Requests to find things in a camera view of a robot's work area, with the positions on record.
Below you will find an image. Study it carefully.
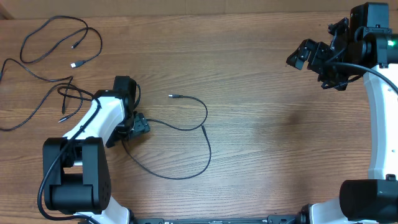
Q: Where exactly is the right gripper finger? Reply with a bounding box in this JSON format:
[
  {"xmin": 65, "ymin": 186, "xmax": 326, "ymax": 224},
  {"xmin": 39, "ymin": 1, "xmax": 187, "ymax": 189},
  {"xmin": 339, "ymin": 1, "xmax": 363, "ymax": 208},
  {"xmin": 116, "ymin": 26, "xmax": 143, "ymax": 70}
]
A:
[
  {"xmin": 307, "ymin": 42, "xmax": 328, "ymax": 70},
  {"xmin": 286, "ymin": 39, "xmax": 315, "ymax": 70}
]

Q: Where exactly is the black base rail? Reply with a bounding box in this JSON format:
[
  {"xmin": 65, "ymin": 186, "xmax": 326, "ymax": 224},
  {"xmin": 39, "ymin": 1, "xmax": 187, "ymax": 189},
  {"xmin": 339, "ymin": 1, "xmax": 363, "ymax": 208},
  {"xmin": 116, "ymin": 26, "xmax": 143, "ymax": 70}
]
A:
[{"xmin": 129, "ymin": 215, "xmax": 296, "ymax": 224}]

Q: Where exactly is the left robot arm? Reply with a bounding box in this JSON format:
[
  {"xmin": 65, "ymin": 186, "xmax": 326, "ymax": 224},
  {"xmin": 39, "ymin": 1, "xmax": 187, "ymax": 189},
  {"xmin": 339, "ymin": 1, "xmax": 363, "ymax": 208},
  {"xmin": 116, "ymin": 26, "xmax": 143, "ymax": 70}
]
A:
[{"xmin": 37, "ymin": 76, "xmax": 150, "ymax": 223}]

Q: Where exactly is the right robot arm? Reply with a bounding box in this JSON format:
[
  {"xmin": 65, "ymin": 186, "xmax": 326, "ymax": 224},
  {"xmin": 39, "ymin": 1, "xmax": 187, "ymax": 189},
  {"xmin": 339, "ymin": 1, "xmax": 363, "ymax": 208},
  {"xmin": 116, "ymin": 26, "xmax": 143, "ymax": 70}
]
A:
[{"xmin": 285, "ymin": 2, "xmax": 397, "ymax": 223}]

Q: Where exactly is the black USB-C cable short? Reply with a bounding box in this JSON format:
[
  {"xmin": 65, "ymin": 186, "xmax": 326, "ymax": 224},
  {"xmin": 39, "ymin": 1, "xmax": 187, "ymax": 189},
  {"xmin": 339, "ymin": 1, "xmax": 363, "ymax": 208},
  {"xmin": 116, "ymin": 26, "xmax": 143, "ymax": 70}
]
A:
[{"xmin": 0, "ymin": 57, "xmax": 84, "ymax": 132}]

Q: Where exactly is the black USB-A cable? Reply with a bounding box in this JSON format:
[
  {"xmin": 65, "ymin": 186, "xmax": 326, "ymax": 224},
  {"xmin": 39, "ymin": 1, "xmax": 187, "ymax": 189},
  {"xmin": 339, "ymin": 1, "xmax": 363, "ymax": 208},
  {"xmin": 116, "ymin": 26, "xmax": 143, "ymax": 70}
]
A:
[{"xmin": 19, "ymin": 15, "xmax": 103, "ymax": 68}]

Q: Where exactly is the black USB-C cable long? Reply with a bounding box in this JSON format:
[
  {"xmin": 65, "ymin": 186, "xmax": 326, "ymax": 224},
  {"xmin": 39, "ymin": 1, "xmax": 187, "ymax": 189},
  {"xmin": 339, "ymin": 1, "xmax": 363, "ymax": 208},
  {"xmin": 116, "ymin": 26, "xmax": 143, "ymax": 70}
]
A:
[{"xmin": 121, "ymin": 93, "xmax": 213, "ymax": 180}]

